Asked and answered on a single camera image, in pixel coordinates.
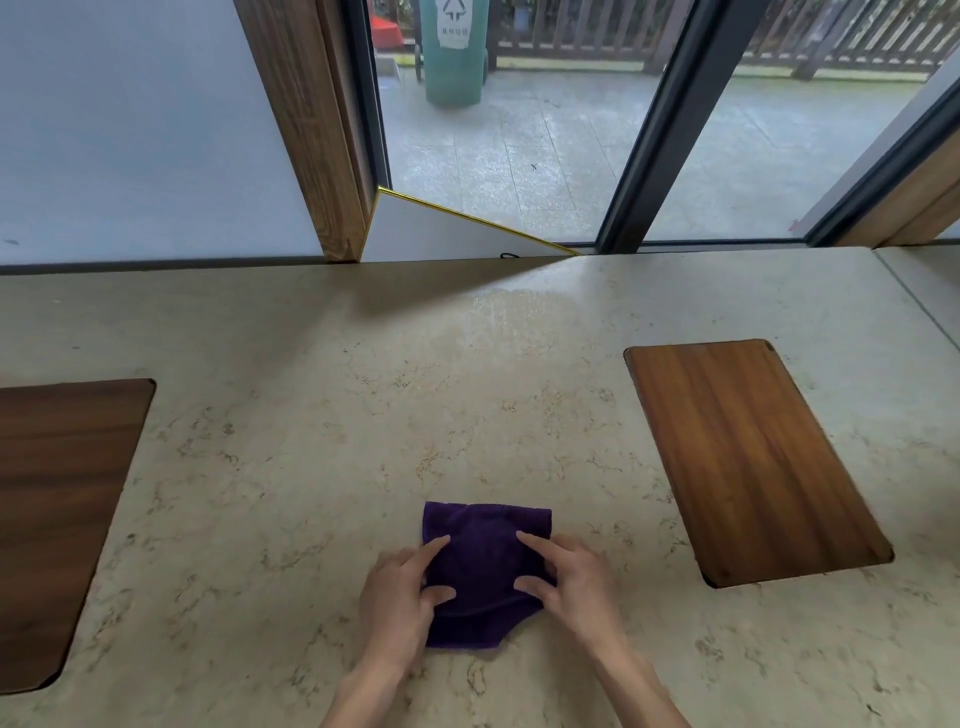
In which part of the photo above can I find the person's left hand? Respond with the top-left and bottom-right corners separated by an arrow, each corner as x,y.
358,534 -> 457,675

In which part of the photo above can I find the white panel with gold trim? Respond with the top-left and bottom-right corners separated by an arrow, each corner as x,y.
360,186 -> 582,263

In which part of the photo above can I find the dark metal window frame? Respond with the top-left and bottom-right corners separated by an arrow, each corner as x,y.
595,0 -> 753,255

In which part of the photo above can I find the person's right forearm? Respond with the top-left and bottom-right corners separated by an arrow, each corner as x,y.
588,643 -> 691,728

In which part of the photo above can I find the wooden inlay board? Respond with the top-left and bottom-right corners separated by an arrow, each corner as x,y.
624,339 -> 895,590
0,378 -> 157,697

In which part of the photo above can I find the person's right hand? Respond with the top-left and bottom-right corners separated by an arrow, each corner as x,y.
513,531 -> 630,661

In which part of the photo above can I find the person's left forearm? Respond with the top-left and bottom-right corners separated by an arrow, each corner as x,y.
321,660 -> 414,728

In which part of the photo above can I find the purple cloth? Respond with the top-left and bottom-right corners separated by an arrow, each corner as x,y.
420,501 -> 558,651

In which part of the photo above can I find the wooden fence railing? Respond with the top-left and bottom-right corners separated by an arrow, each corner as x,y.
491,0 -> 960,80

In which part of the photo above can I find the green trash bin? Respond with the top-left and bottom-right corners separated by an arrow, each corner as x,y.
414,0 -> 492,108

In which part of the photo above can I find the wooden door frame post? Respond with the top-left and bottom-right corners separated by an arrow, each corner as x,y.
234,0 -> 376,263

